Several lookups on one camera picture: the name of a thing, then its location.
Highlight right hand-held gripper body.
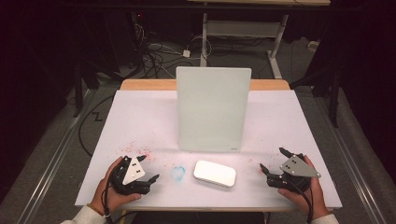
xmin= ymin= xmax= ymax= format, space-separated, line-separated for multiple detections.
xmin=266 ymin=151 xmax=322 ymax=193

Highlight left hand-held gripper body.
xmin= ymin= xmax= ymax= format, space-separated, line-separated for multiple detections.
xmin=108 ymin=155 xmax=152 ymax=197

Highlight white whiteboard eraser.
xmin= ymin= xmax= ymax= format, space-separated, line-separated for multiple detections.
xmin=192 ymin=160 xmax=237 ymax=189

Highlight white whiteboard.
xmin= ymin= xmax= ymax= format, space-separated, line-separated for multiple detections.
xmin=175 ymin=65 xmax=253 ymax=154

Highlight person's left hand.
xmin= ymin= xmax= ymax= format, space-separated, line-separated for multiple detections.
xmin=89 ymin=156 xmax=143 ymax=217

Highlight person's right hand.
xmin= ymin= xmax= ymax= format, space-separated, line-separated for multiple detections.
xmin=276 ymin=155 xmax=332 ymax=220

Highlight white table cover sheet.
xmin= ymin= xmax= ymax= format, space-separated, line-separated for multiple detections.
xmin=74 ymin=89 xmax=344 ymax=210

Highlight wooden table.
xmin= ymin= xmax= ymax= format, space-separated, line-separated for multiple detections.
xmin=74 ymin=78 xmax=344 ymax=214

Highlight black stand leg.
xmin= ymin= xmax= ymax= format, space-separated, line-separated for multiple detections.
xmin=72 ymin=60 xmax=84 ymax=119

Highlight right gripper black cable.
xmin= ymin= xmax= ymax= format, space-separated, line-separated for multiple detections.
xmin=284 ymin=177 xmax=314 ymax=224

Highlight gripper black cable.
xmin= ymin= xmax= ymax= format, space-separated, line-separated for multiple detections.
xmin=102 ymin=160 xmax=116 ymax=224
xmin=284 ymin=177 xmax=314 ymax=224

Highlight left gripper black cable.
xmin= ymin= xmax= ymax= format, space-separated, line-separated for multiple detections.
xmin=102 ymin=160 xmax=116 ymax=224

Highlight metal floor rail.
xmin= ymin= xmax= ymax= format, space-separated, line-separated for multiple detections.
xmin=14 ymin=88 xmax=98 ymax=224
xmin=312 ymin=94 xmax=389 ymax=224

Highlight long black floor cable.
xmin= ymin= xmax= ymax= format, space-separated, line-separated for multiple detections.
xmin=78 ymin=93 xmax=116 ymax=149

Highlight bundle of floor cables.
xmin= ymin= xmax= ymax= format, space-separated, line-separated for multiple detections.
xmin=132 ymin=22 xmax=195 ymax=80

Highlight white metal desk frame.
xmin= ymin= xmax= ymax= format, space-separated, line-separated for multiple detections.
xmin=188 ymin=0 xmax=332 ymax=80

